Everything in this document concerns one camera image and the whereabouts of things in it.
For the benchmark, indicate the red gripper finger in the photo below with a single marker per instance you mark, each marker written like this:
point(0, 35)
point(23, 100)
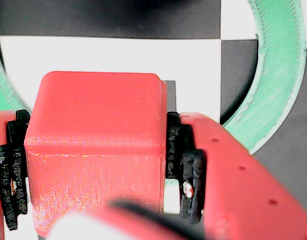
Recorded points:
point(11, 162)
point(243, 200)

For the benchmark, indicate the red cube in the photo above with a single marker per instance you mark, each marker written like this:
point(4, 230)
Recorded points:
point(93, 125)

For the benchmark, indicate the black white marker checkerboard mat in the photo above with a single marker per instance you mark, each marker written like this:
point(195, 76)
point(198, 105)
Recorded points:
point(118, 50)

